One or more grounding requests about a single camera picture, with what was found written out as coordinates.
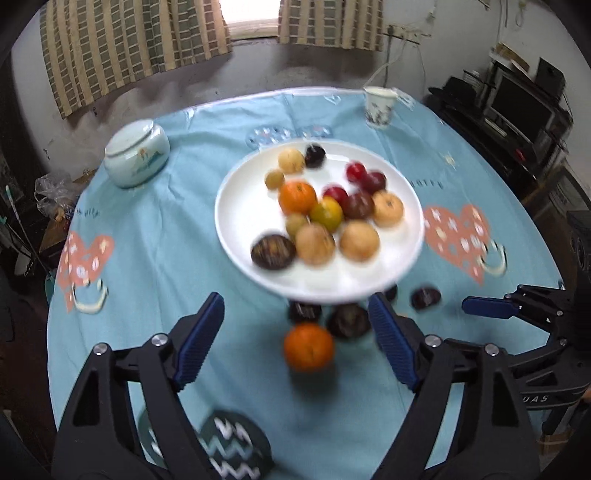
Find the black speaker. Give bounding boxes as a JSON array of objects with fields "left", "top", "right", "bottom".
[{"left": 536, "top": 58, "right": 566, "bottom": 97}]

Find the orange mandarin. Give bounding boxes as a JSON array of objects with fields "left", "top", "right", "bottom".
[{"left": 278, "top": 181, "right": 318, "bottom": 215}]

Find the clear plastic bag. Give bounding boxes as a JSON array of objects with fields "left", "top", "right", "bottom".
[{"left": 34, "top": 173, "right": 84, "bottom": 217}]

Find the light blue printed tablecloth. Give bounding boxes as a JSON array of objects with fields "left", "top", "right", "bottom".
[{"left": 46, "top": 88, "right": 566, "bottom": 480}]

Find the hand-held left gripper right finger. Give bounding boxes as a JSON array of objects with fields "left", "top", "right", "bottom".
[{"left": 368, "top": 292, "right": 541, "bottom": 480}]

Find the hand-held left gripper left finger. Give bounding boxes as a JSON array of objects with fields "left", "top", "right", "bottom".
[{"left": 52, "top": 292, "right": 226, "bottom": 480}]

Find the white patterned cup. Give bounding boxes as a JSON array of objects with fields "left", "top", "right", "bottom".
[{"left": 363, "top": 86, "right": 399, "bottom": 130}]

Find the yellow green tomato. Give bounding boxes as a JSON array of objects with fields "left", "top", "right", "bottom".
[{"left": 309, "top": 198, "right": 345, "bottom": 233}]

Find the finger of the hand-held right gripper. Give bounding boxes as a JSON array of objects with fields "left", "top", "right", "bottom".
[
  {"left": 505, "top": 339, "right": 578, "bottom": 377},
  {"left": 462, "top": 285, "right": 573, "bottom": 330}
]

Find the large orange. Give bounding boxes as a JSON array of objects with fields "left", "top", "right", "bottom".
[{"left": 283, "top": 323, "right": 335, "bottom": 374}]

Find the white oval plate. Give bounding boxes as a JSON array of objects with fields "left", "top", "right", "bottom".
[{"left": 215, "top": 140, "right": 426, "bottom": 305}]

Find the checked beige curtain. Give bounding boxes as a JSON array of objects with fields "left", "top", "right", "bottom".
[
  {"left": 277, "top": 0, "right": 385, "bottom": 51},
  {"left": 39, "top": 0, "right": 233, "bottom": 120}
]

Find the large dark red plum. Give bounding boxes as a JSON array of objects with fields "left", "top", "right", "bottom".
[{"left": 342, "top": 191, "right": 376, "bottom": 220}]

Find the pale green ceramic jar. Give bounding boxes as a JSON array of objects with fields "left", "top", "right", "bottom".
[{"left": 104, "top": 119, "right": 170, "bottom": 189}]

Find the dark wrinkled passion fruit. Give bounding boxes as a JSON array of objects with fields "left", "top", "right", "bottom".
[{"left": 326, "top": 303, "right": 370, "bottom": 340}]

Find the tan round pear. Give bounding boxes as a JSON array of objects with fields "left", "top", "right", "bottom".
[{"left": 340, "top": 220, "right": 380, "bottom": 262}]

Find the black television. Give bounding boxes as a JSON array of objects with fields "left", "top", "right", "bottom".
[{"left": 489, "top": 69, "right": 555, "bottom": 139}]

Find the striped yellow pepino melon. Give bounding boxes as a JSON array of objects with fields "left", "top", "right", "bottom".
[{"left": 295, "top": 224, "right": 336, "bottom": 266}]

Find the bright window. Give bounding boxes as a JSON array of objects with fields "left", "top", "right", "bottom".
[{"left": 219, "top": 0, "right": 282, "bottom": 40}]

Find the brown passion fruit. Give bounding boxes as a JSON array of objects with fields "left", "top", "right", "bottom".
[{"left": 250, "top": 234, "right": 297, "bottom": 271}]

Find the dark television stand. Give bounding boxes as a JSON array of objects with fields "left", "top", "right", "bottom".
[{"left": 427, "top": 83, "right": 573, "bottom": 185}]

